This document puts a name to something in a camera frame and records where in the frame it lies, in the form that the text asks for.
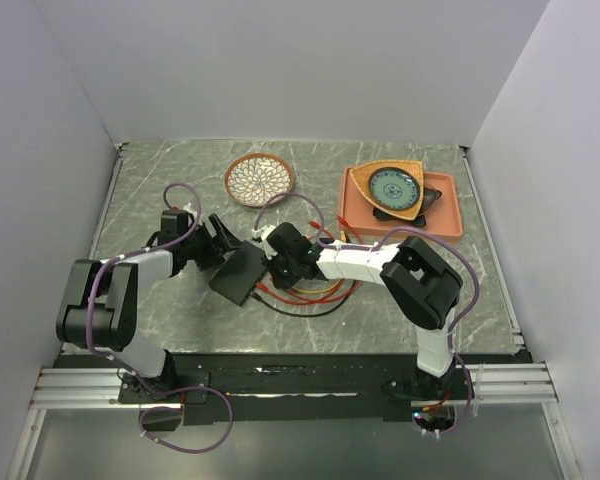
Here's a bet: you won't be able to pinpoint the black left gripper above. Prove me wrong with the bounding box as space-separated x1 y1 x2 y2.
182 214 244 271

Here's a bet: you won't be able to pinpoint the black network switch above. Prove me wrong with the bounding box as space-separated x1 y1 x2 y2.
209 242 266 307

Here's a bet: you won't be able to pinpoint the black ethernet cable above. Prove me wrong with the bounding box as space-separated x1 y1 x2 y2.
252 282 359 319

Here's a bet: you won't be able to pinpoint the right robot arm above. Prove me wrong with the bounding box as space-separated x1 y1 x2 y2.
253 222 463 399

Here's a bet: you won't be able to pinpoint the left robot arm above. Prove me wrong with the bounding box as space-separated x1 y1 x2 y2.
56 208 242 402

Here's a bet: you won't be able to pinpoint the floral patterned brown plate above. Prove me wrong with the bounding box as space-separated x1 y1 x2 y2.
224 153 294 207

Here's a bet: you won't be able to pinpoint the teal round patterned plate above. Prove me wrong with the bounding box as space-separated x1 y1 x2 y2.
368 167 421 210

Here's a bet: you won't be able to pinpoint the black dish under plates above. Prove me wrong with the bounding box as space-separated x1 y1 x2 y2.
372 186 442 228

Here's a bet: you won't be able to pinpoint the pink rectangular tray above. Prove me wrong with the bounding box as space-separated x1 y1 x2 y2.
337 167 464 244

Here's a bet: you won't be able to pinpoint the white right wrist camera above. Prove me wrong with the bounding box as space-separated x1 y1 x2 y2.
251 224 277 243

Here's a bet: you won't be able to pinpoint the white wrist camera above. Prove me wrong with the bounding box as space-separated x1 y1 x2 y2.
251 224 277 243
174 202 199 219

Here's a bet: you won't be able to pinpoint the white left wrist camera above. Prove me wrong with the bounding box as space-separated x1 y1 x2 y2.
174 202 199 219

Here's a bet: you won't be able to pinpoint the orange ethernet cable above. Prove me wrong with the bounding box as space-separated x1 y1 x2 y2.
292 279 346 296

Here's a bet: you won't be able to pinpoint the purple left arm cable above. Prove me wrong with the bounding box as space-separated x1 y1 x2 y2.
86 183 203 381

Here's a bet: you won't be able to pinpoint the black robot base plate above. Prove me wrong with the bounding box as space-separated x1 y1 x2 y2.
110 351 474 427

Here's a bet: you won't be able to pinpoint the aluminium frame rail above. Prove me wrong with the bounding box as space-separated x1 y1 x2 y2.
29 364 558 410

